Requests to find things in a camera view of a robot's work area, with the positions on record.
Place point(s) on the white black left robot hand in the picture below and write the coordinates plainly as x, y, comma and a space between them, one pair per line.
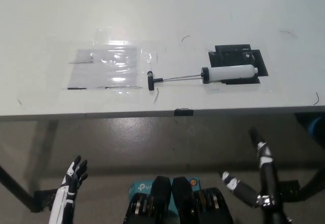
61, 201

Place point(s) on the black teal right robot hand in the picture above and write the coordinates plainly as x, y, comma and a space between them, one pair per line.
267, 180

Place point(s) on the small white air pump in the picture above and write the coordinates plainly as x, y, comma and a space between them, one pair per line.
228, 73

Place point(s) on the black floor tape patch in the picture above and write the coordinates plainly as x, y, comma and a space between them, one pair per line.
289, 188
41, 199

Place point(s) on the blue round object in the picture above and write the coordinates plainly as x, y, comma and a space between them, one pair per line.
316, 126

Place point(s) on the short black tape strip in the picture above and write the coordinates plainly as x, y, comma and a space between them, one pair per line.
183, 112

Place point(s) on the clear plastic sheet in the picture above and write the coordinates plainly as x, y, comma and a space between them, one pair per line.
104, 69

